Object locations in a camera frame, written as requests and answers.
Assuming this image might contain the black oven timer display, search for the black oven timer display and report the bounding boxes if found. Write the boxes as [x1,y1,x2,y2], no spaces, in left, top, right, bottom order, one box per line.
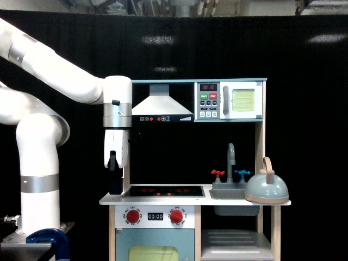
[147,212,163,221]

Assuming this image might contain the grey toy faucet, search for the grey toy faucet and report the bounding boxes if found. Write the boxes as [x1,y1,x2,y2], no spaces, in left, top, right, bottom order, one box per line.
[212,143,247,190]

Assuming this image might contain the grey toy sink basin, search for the grey toy sink basin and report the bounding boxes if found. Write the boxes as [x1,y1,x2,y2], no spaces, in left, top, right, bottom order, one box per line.
[209,189,260,216]

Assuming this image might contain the black toy stove top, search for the black toy stove top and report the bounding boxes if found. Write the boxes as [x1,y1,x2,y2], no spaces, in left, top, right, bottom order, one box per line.
[122,185,204,197]

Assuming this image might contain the grey lower kitchen shelf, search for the grey lower kitchen shelf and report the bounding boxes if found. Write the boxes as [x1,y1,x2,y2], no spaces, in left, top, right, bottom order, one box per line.
[201,229,274,260]

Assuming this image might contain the grey-green toy teapot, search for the grey-green toy teapot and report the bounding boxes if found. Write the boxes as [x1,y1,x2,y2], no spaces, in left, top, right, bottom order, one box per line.
[245,157,289,204]

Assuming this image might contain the teal toy oven door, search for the teal toy oven door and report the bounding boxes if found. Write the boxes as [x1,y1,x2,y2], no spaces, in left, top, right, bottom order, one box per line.
[115,228,195,260]

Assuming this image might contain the left red stove knob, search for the left red stove knob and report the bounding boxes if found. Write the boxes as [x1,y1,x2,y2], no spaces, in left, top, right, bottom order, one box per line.
[126,209,140,223]

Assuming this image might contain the grey toy range hood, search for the grey toy range hood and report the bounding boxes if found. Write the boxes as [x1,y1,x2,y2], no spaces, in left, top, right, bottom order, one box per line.
[132,84,194,123]

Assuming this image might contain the blue toy tap handle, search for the blue toy tap handle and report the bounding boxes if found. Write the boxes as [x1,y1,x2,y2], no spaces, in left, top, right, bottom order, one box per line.
[234,170,251,183]

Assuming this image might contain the red stove knob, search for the red stove knob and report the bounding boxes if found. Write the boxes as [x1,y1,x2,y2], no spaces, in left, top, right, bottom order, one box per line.
[126,209,140,223]
[169,209,183,224]

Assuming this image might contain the right red stove knob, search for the right red stove knob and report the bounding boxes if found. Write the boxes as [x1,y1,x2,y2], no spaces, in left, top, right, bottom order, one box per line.
[169,209,183,224]

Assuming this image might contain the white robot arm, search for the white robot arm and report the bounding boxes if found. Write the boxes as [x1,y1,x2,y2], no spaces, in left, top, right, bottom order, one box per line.
[1,21,132,235]

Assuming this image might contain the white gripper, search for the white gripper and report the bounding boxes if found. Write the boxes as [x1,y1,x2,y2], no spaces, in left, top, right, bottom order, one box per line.
[104,129,129,195]

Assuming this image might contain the blue metal clamp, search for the blue metal clamp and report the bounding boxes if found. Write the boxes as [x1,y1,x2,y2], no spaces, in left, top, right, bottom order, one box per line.
[26,228,70,260]

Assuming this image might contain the white toy microwave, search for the white toy microwave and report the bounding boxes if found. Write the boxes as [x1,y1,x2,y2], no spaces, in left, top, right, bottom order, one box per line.
[194,80,265,121]

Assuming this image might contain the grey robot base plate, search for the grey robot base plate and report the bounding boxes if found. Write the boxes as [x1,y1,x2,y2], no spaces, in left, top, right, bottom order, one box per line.
[1,221,75,251]

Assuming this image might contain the red toy tap handle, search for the red toy tap handle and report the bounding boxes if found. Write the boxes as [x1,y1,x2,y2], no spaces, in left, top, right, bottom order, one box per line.
[211,170,225,183]

